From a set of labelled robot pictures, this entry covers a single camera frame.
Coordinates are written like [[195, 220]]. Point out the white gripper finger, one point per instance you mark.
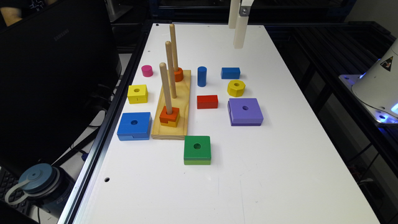
[[242, 23], [233, 13]]

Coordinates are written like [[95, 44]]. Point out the yellow square block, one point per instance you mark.
[[137, 94]]

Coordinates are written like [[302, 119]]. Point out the small blue rectangular block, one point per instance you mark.
[[230, 73]]

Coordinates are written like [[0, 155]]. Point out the wooden peg base board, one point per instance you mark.
[[182, 102]]

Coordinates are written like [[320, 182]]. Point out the blue water bottle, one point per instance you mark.
[[45, 186]]

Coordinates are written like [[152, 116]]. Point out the middle wooden peg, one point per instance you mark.
[[168, 47]]

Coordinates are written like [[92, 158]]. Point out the yellow block under orange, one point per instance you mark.
[[171, 124]]

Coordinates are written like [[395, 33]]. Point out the black Samsung monitor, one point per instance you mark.
[[59, 68]]

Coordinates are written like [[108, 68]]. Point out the orange round block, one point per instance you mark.
[[178, 75]]

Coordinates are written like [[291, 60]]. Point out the large blue square block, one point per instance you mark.
[[134, 126]]

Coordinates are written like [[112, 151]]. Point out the front wooden peg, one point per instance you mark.
[[166, 88]]

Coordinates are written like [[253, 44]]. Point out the yellow hexagon block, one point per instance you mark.
[[236, 88]]

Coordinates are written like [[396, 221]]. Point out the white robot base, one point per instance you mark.
[[376, 89]]

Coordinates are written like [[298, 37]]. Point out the red rectangular block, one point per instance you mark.
[[207, 101]]

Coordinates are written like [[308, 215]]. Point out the orange square block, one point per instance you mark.
[[166, 118]]

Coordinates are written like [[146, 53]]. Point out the blue cylinder block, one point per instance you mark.
[[201, 76]]

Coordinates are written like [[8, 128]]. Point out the rear wooden peg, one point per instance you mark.
[[174, 46]]

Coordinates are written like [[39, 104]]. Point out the green square block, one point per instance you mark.
[[197, 150]]

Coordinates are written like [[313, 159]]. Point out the purple square block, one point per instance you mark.
[[244, 112]]

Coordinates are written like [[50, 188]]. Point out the pink cylinder block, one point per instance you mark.
[[147, 70]]

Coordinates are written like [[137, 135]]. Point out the wooden peg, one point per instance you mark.
[[168, 47], [174, 46], [166, 88]]

